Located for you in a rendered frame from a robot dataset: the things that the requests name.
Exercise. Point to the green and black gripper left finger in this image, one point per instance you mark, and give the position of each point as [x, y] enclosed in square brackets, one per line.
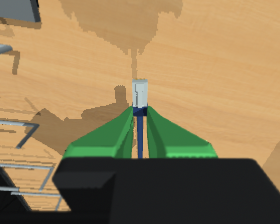
[107, 140]

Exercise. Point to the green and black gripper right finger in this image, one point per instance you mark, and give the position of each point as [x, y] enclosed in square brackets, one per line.
[174, 141]

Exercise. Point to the white cable plug with blue boot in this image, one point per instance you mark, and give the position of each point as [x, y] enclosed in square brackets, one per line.
[139, 94]

